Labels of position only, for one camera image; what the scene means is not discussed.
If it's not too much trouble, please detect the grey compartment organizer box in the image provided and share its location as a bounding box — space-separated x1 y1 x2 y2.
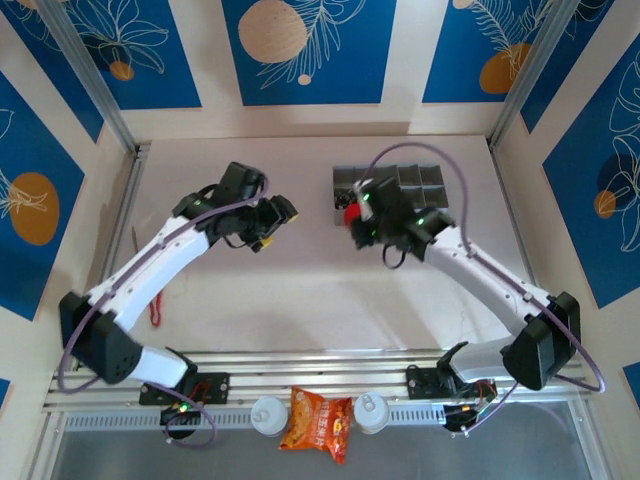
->
333 162 451 227

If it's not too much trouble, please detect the white pull-tab can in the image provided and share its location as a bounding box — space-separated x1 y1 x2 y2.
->
352 392 391 436

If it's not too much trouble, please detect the black left controller board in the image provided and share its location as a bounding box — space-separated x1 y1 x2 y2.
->
159 399 199 427

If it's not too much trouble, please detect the black controller board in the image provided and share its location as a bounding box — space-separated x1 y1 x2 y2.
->
159 399 199 427
442 402 489 440

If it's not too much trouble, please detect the orange snack bag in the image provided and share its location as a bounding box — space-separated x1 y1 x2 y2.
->
278 385 354 465

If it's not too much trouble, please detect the black right controller board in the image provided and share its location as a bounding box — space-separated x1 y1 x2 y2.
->
442 402 489 440

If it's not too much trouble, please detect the grey metal panel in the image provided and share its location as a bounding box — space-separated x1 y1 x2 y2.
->
49 429 594 480

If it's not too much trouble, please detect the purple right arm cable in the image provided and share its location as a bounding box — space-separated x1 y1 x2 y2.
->
355 142 607 440

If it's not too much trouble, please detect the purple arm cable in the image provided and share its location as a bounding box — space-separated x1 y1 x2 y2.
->
355 142 607 440
57 169 271 450

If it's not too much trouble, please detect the aluminium left side rail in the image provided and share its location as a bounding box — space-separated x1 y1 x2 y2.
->
74 143 151 371

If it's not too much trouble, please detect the aluminium rail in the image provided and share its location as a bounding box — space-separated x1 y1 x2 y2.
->
74 143 151 371
487 141 562 357

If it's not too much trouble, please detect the red string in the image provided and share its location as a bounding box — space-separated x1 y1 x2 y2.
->
148 291 166 329

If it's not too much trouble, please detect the aluminium right side rail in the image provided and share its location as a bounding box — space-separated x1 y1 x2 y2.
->
487 141 562 357

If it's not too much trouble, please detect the aluminium front rail beam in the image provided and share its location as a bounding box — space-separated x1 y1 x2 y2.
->
42 349 596 414

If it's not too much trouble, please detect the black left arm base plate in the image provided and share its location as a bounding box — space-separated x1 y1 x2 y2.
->
138 372 231 406

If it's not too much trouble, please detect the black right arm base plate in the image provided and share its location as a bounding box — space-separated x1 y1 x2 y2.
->
405 364 496 401

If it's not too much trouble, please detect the white slotted cable duct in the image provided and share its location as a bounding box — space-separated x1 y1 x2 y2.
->
63 402 447 434

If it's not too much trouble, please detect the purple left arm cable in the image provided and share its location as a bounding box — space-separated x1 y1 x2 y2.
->
57 169 271 450

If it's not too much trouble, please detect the aluminium right corner post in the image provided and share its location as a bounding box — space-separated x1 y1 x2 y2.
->
488 0 587 149

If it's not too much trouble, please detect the aluminium corner post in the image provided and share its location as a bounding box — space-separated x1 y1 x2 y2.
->
35 0 140 155
488 0 587 149

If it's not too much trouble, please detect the aluminium left corner post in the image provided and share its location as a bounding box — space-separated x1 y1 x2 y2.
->
35 0 140 155

